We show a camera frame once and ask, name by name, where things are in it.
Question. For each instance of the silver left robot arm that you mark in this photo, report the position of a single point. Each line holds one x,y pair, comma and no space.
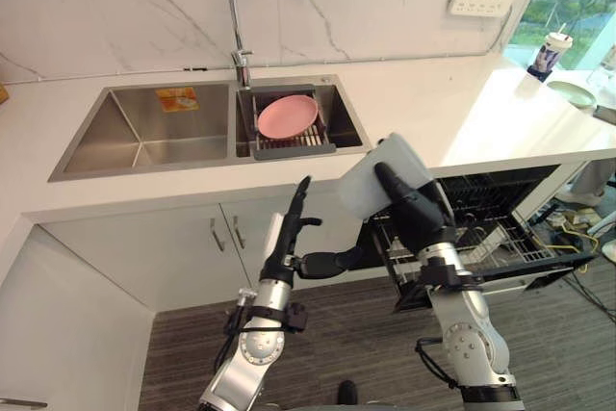
260,348

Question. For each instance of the grey sink drain rack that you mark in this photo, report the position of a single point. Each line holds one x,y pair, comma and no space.
293,150

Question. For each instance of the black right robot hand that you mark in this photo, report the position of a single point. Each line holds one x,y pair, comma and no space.
416,213

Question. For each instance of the dark robot foot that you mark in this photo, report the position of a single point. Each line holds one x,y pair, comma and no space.
347,392

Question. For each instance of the pale green plate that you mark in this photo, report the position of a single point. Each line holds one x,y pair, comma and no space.
572,93

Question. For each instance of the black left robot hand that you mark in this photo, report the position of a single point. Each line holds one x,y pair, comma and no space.
284,247

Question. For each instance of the stainless steel double sink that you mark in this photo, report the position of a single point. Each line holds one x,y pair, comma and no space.
173,136

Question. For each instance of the takeaway drink cup with straw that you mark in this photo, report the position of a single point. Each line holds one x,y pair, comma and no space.
548,57

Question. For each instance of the window with green view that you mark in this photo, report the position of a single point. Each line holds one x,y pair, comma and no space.
563,2

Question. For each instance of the white translucent plastic cup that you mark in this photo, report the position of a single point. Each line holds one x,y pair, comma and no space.
366,185

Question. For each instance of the pink plate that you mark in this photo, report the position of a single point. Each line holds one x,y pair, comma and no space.
288,116

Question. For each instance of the white cabinet door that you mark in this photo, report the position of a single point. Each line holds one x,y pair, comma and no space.
255,238
144,257

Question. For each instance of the white dish in rack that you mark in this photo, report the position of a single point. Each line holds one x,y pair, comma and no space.
483,243

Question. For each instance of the chrome gooseneck faucet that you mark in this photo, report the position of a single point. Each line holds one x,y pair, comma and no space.
237,21

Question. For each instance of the black open dishwasher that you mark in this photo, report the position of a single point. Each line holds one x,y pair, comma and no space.
529,274

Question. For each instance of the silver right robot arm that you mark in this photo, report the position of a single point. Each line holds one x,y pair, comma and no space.
469,334

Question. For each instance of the white power strip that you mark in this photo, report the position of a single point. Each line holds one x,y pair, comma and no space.
481,2

